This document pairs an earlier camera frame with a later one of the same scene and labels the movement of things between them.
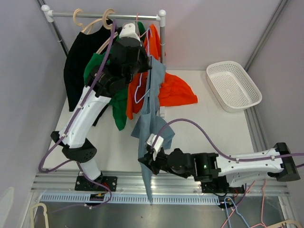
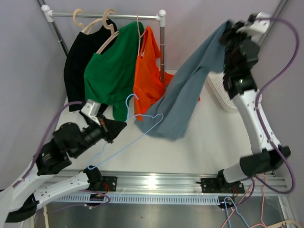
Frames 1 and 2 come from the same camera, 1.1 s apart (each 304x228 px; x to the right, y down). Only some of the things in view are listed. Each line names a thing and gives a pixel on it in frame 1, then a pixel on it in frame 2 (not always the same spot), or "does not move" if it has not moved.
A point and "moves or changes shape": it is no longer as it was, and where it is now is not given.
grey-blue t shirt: x=151 y=123 to x=170 y=111
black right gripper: x=148 y=159 to x=231 y=31
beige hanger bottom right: x=292 y=221 does not move
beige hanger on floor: x=45 y=213 does not move
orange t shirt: x=173 y=90 moves or changes shape
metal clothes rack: x=48 y=15 does not move
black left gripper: x=145 y=66 to x=113 y=128
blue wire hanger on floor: x=236 y=210 does not move
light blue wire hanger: x=148 y=96 to x=128 y=117
